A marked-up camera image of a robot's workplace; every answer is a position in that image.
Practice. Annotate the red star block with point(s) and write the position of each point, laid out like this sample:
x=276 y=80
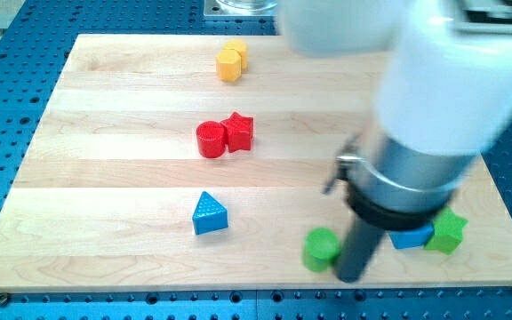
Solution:
x=239 y=132

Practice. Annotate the light wooden board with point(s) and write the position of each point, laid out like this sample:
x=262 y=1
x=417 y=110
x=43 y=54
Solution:
x=104 y=198

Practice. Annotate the green star block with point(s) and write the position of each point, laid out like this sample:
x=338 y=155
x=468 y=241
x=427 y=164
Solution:
x=448 y=232

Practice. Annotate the yellow hexagon block front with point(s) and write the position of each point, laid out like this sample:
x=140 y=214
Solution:
x=228 y=65

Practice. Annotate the blue cube block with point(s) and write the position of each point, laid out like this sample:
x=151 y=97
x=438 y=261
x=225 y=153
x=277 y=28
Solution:
x=411 y=238

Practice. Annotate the green cylinder block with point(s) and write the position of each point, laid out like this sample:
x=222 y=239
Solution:
x=320 y=250

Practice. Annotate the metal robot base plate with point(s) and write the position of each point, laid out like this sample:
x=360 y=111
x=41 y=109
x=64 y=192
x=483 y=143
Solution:
x=239 y=9

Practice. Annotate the blue triangle block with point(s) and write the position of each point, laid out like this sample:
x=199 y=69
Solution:
x=209 y=215

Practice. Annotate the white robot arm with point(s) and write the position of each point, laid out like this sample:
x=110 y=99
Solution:
x=445 y=98

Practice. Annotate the black pusher rod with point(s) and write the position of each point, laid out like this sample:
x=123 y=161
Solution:
x=360 y=244

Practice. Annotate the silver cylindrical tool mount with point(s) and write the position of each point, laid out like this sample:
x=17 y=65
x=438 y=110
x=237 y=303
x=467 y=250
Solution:
x=393 y=187

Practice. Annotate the red cylinder block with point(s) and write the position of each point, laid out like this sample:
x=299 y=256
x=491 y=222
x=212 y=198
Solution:
x=210 y=137

